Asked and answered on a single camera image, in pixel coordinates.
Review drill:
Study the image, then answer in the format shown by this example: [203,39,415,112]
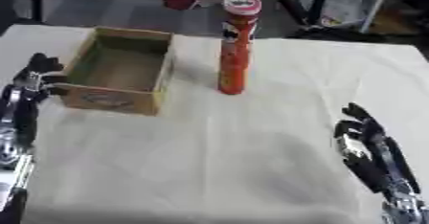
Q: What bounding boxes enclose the black tripod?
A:
[276,0,389,42]

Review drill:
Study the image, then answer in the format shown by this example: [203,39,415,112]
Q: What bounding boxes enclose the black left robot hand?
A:
[0,53,71,154]

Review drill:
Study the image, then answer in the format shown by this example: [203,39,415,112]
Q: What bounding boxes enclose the tall red chip can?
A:
[215,0,265,96]

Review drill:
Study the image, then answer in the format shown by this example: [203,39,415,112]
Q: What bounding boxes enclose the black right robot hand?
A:
[333,102,422,195]

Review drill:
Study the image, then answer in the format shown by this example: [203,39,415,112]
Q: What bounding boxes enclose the tan cardboard box green inside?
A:
[52,26,176,117]

